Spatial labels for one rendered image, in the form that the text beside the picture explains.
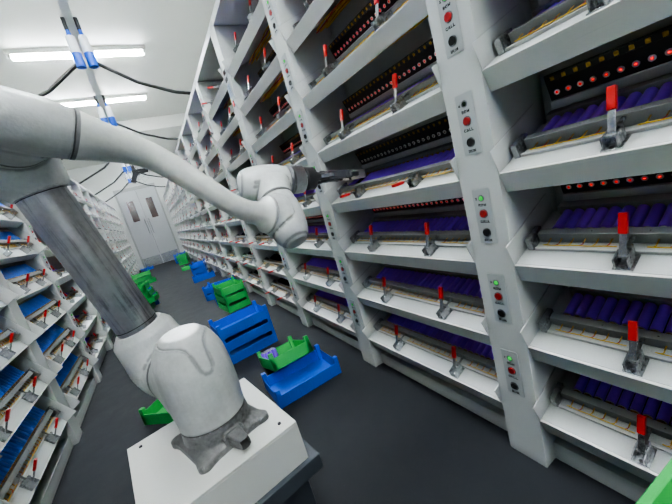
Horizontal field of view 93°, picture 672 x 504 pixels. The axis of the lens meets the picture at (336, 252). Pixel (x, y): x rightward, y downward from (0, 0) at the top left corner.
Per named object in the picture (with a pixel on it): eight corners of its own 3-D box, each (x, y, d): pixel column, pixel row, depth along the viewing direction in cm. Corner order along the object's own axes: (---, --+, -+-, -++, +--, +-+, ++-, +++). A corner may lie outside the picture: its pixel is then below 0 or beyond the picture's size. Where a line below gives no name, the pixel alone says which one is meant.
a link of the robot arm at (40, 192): (169, 418, 80) (140, 397, 95) (221, 370, 91) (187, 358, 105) (-78, 103, 55) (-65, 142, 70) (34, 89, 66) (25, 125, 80)
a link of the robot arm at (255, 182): (278, 181, 108) (292, 210, 103) (231, 185, 101) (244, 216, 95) (284, 155, 100) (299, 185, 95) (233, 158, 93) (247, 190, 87)
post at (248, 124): (308, 327, 200) (210, 18, 165) (302, 323, 209) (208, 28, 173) (334, 314, 210) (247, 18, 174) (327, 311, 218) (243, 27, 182)
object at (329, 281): (350, 300, 143) (332, 277, 138) (296, 282, 195) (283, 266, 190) (378, 269, 150) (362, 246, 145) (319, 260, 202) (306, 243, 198)
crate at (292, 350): (261, 366, 168) (255, 352, 168) (295, 348, 177) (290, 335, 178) (274, 372, 141) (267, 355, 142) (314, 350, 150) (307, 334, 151)
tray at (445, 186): (467, 197, 74) (450, 162, 71) (337, 213, 127) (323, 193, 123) (509, 149, 81) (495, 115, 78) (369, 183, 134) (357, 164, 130)
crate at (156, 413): (144, 425, 145) (137, 410, 143) (175, 395, 164) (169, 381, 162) (199, 421, 137) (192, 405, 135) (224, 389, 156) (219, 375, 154)
